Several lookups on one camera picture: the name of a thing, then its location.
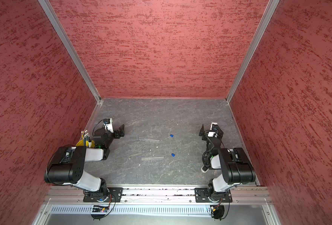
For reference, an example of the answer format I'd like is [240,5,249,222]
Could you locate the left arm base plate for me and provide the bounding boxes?
[83,187,123,203]

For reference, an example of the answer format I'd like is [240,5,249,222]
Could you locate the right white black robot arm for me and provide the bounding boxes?
[195,122,256,203]

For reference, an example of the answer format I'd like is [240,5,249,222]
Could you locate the pens in cup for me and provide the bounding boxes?
[81,130,92,148]

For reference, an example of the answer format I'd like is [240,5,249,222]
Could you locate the clear test tube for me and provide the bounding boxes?
[141,156,164,160]
[139,138,160,142]

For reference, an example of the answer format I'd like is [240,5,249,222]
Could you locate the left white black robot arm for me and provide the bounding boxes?
[44,120,125,203]

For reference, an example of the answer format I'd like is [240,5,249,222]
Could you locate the yellow cup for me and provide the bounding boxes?
[76,139,89,147]

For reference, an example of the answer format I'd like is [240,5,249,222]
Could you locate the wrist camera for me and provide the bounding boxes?
[102,118,113,133]
[207,122,223,138]

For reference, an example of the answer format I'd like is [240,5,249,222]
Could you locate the white slotted cable duct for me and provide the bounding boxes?
[50,204,211,217]

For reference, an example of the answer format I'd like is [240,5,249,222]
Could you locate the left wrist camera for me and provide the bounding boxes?
[102,118,113,133]

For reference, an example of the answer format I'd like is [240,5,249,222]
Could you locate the aluminium front rail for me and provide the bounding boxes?
[43,185,272,205]

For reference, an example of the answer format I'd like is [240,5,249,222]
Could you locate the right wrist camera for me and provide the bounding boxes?
[207,122,223,138]

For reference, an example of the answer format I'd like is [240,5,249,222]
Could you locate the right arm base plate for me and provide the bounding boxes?
[194,187,233,203]

